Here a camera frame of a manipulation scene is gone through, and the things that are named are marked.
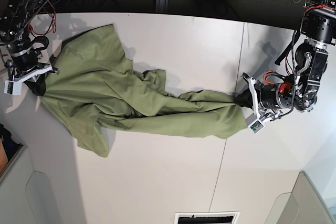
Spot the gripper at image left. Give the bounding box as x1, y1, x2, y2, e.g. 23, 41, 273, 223
6, 48, 58, 96

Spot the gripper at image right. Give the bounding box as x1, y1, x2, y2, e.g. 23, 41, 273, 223
234, 72, 294, 119

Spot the green t-shirt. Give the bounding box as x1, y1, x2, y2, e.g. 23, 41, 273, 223
41, 24, 247, 157

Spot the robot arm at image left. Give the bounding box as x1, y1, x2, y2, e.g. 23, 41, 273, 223
1, 0, 58, 96

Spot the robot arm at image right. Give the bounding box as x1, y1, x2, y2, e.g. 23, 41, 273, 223
235, 0, 335, 120

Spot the grey bin left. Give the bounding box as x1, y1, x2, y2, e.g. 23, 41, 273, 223
1, 146, 62, 223

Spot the grey bin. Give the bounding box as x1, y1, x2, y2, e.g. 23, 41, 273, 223
265, 171, 335, 224
1, 146, 62, 223

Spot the grey bin right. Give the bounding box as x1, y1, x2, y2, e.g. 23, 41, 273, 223
265, 171, 335, 224

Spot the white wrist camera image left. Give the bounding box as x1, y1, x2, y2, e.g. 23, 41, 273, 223
4, 80, 22, 95

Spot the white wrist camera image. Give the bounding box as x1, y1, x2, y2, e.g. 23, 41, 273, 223
249, 120, 264, 134
4, 80, 22, 95

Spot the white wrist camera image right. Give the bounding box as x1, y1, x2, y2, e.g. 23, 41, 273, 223
249, 120, 264, 134

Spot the white vent frame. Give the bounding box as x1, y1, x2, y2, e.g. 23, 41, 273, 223
174, 211, 240, 224

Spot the aluminium table leg bracket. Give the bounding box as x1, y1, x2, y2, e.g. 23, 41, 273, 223
155, 0, 168, 14

